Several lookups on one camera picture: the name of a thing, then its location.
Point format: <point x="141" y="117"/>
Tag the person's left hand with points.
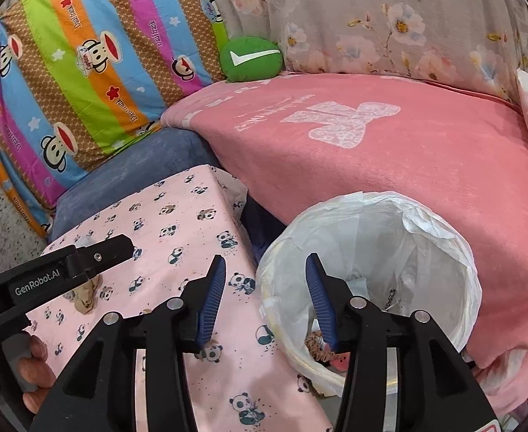
<point x="43" y="369"/>

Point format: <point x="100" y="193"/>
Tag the striped monkey print pillow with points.
<point x="102" y="54"/>
<point x="3" y="180"/>

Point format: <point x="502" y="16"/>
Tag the trash bin with white liner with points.
<point x="425" y="256"/>

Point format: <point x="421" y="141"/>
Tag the pink blanket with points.
<point x="381" y="153"/>

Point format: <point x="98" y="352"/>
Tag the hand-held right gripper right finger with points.
<point x="320" y="306"/>

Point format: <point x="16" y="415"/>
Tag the green cushion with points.
<point x="250" y="60"/>

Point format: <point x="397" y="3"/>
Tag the floral pink grey pillow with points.
<point x="381" y="13"/>

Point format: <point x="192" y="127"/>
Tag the pink panda print tablecloth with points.
<point x="169" y="216"/>

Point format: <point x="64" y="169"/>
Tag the beige mesh scrunchie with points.
<point x="86" y="301"/>

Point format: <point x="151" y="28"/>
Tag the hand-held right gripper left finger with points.
<point x="212" y="297"/>

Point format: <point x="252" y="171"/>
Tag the blue-grey cushion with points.
<point x="147" y="157"/>

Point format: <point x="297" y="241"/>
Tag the leopard print scrunchie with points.
<point x="320" y="345"/>

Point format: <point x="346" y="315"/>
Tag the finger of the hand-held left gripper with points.
<point x="106" y="252"/>

